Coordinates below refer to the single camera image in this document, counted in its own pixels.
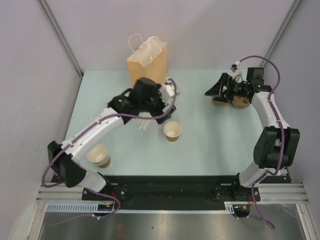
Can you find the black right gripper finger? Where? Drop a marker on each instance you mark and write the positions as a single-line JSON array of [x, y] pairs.
[[215, 91], [223, 80]]

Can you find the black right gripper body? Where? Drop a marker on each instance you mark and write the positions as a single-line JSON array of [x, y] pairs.
[[235, 89]]

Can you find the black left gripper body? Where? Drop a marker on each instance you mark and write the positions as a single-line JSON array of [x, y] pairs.
[[156, 103]]

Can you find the single brown paper cup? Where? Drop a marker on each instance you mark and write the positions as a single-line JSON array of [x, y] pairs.
[[172, 131]]

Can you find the stack of brown paper cups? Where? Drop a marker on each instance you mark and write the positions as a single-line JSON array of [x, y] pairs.
[[99, 156]]

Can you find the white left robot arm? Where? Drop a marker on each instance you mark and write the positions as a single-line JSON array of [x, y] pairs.
[[65, 158]]

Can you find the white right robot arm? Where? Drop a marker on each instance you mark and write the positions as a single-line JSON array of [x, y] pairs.
[[276, 147]]

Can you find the brown paper takeout bag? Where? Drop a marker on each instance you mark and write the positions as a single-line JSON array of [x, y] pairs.
[[149, 60]]

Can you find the brown cardboard cup carrier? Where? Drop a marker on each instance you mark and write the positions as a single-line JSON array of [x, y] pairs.
[[238, 102]]

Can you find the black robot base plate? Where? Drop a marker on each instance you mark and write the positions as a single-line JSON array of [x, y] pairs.
[[177, 193]]

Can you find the right white cable duct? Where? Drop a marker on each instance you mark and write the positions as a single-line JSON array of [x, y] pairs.
[[239, 206]]

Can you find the white cable duct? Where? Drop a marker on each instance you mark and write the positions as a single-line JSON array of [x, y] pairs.
[[239, 206], [60, 207]]

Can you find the left white cable duct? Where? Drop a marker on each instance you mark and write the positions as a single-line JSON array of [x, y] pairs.
[[60, 207]]

